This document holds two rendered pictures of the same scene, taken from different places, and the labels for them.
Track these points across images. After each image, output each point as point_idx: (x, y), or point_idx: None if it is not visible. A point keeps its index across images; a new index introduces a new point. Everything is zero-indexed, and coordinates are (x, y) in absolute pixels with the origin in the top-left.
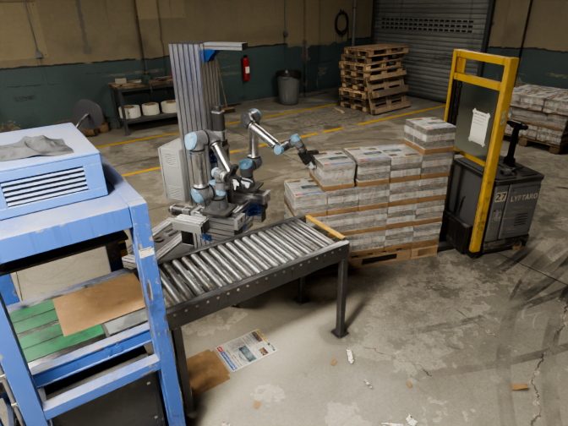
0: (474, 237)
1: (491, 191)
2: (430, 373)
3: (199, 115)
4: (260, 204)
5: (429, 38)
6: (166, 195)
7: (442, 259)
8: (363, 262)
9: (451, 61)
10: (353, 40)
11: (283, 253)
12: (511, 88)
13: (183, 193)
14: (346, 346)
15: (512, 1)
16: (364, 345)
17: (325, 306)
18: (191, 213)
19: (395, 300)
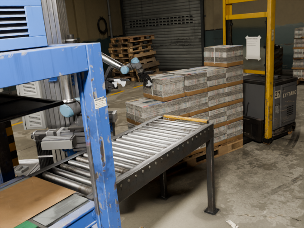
0: (267, 127)
1: (273, 89)
2: (299, 219)
3: (56, 42)
4: (111, 121)
5: (165, 30)
6: (24, 125)
7: (249, 149)
8: (196, 160)
9: (182, 43)
10: (111, 36)
11: (166, 138)
12: (274, 13)
13: (44, 118)
14: (224, 219)
15: (214, 0)
16: (237, 214)
17: (187, 196)
18: (57, 133)
19: (237, 179)
